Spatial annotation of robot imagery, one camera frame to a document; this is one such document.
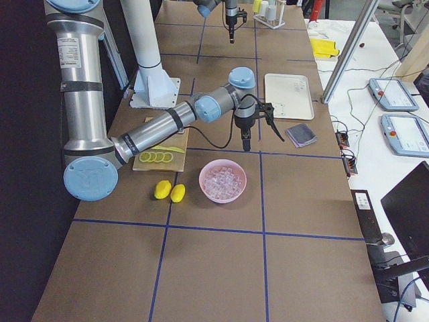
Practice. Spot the orange black connector block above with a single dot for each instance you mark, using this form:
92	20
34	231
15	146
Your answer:
342	139

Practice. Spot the grey plastic cup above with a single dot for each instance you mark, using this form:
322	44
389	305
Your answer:
270	13

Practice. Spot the red object at corner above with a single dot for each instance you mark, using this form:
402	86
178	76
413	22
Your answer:
316	9

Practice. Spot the cream bear serving tray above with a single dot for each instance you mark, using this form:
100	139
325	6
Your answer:
289	95

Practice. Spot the white plastic cup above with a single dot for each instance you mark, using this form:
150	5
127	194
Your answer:
263	7

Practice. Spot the lemon slice row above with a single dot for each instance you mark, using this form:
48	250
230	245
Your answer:
156	157

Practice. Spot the pink bowl of ice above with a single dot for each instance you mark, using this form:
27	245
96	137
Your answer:
222	180

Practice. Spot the white wire cup rack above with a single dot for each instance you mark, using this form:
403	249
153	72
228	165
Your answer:
274	24

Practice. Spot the black laptop computer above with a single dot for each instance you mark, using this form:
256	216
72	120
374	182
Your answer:
406	207

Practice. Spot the upper teach pendant tablet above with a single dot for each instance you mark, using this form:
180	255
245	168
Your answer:
392	95

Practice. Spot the grey office chair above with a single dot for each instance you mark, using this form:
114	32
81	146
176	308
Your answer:
414	15

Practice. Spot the white crumpled tissue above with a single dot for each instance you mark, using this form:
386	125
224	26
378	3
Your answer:
323	28

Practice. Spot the black power adapter box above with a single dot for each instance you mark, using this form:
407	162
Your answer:
366	216

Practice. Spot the lower teach pendant tablet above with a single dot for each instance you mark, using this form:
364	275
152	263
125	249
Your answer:
405	135

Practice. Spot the grey folded cloth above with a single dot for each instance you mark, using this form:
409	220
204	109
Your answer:
301	135

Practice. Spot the wooden cutting board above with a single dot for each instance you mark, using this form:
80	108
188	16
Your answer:
180	140

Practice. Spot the white camera pole base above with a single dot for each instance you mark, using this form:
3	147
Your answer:
153	87

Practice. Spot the teach pendant tablet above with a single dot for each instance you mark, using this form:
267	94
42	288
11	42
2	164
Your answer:
392	95
405	135

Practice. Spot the yellow cloth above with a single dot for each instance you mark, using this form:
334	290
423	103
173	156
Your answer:
323	48

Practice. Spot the yellow plastic cup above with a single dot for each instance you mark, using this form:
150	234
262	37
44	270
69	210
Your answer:
256	6

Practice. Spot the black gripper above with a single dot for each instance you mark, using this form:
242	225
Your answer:
230	19
243	123

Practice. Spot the yellow lemon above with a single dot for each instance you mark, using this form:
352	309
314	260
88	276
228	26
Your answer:
162	189
177	193

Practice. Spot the black monitor stand clamp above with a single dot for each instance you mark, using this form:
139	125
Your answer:
393	276

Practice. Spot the yellow plastic knife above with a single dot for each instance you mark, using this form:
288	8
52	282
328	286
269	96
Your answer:
168	148

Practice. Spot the aluminium frame post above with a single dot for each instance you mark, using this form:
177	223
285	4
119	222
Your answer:
350	46

